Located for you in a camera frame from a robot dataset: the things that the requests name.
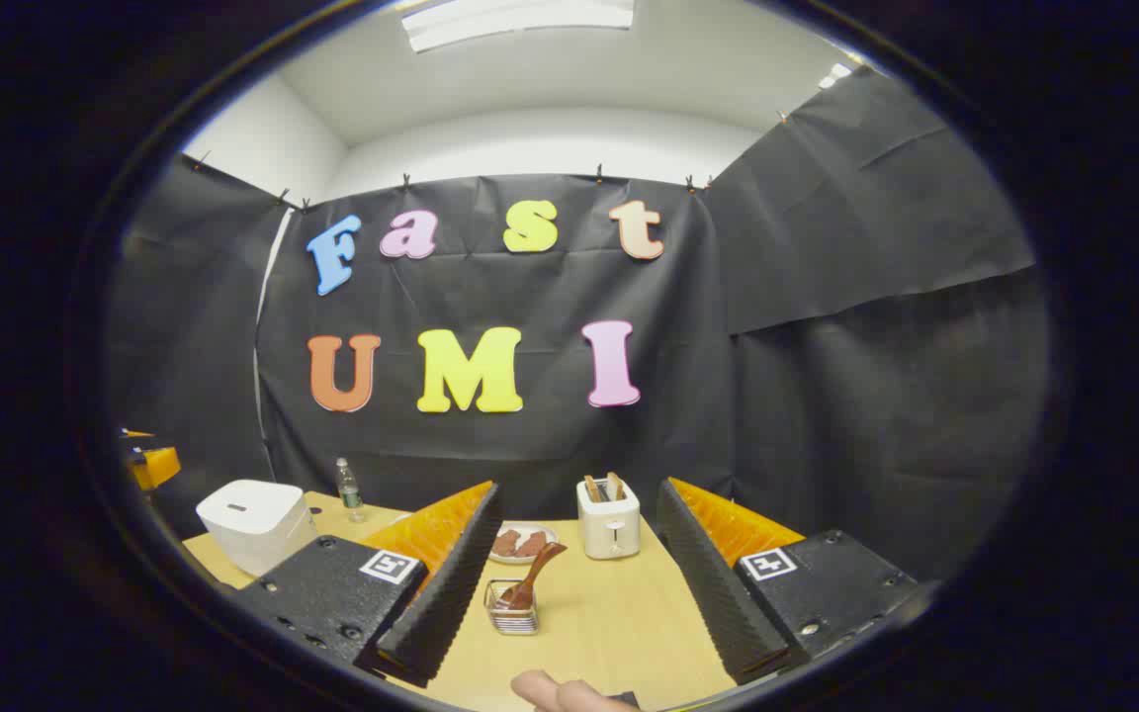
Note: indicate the small ceiling light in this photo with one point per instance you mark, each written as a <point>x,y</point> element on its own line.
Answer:
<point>834,75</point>

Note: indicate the white rice cooker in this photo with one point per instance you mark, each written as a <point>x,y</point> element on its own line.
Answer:
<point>253,524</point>

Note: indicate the clear plastic bottle green label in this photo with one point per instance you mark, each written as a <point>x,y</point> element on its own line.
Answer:
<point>350,492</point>

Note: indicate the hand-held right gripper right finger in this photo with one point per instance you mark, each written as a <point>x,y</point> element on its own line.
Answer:
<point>713,593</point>

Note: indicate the white round plate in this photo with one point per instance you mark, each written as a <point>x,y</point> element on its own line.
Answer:
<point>526,560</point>

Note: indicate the brown meat piece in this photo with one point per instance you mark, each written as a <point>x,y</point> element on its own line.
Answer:
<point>532,545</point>
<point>505,543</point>

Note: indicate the black backdrop cloth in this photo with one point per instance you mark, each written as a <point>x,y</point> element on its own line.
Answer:
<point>530,435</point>

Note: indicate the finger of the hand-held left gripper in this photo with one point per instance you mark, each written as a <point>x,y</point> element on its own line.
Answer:
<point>159,467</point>
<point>136,433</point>

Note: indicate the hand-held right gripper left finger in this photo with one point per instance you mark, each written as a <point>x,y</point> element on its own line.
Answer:
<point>451,583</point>

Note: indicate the brown wooden spoon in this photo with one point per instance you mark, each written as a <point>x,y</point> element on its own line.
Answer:
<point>536,572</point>

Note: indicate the large ceiling light panel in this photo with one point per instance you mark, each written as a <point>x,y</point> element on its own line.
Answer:
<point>520,20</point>

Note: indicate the white toaster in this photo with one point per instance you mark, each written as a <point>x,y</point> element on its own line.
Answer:
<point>609,529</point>

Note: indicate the toast bread slice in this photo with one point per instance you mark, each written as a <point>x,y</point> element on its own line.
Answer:
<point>592,489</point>
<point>616,486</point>

